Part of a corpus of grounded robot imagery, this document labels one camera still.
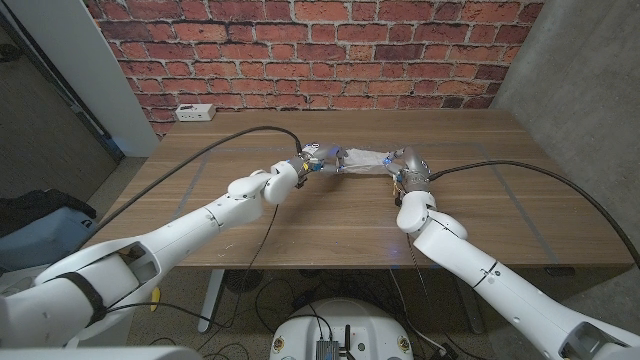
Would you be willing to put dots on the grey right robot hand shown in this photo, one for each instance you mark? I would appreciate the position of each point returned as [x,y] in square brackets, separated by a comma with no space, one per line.
[412,170]

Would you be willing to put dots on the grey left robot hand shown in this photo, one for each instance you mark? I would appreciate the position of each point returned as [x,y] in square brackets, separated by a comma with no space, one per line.
[325,156]

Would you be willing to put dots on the white tissue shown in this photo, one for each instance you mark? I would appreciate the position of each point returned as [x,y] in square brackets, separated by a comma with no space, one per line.
[365,161]

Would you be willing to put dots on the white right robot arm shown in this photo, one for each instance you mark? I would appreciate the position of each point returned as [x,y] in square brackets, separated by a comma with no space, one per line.
[500,290]

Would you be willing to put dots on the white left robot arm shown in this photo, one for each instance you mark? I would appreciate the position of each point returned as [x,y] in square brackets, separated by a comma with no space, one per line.
[150,250]

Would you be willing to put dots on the red brick printed backdrop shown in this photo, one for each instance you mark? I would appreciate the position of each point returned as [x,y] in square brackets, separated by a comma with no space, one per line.
[320,55]

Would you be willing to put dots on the white power strip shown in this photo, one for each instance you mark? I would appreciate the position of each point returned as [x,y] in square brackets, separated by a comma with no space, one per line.
[195,113]

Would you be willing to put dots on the grey table leg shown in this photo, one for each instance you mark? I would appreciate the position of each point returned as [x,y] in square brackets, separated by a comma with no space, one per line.
[470,305]

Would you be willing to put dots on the round black floor fan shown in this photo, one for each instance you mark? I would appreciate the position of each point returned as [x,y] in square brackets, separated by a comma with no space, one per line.
[242,281]

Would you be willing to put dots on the white robot torso base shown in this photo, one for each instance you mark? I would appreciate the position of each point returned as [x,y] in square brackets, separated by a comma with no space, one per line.
[340,320]

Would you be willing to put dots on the white table leg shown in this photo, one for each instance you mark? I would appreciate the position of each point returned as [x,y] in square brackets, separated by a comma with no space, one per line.
[210,300]

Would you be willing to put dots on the black floor plug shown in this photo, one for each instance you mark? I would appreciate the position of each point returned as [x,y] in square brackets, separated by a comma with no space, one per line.
[444,352]

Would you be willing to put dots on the small grey electronics box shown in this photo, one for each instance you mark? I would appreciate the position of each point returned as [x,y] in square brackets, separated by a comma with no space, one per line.
[327,350]

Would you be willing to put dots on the small yellow curved object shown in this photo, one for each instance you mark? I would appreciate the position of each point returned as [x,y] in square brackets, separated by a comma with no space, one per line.
[156,299]

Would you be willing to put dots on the black cloth bundle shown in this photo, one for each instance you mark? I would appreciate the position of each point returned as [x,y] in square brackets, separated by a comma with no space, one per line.
[35,205]

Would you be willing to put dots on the blue-grey bag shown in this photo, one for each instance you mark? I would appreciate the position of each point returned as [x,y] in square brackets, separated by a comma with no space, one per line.
[35,242]

